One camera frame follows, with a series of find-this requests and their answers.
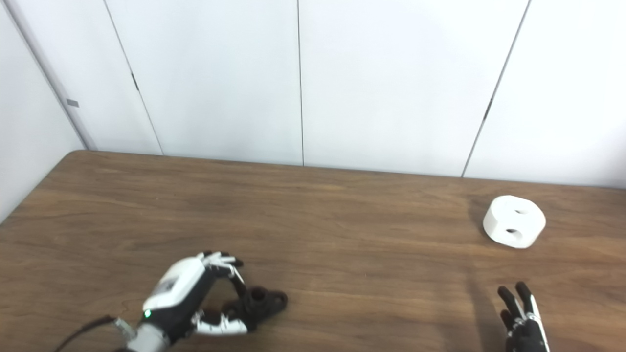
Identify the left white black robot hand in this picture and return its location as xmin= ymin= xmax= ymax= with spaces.
xmin=142 ymin=251 xmax=256 ymax=343

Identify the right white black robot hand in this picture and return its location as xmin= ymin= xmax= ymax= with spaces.
xmin=497 ymin=281 xmax=551 ymax=352

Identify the black flanged holder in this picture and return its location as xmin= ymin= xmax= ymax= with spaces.
xmin=223 ymin=286 xmax=288 ymax=329

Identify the round white piece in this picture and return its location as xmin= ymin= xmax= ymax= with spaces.
xmin=483 ymin=195 xmax=546 ymax=249

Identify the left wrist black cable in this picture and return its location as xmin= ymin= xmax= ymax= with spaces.
xmin=51 ymin=315 xmax=135 ymax=352

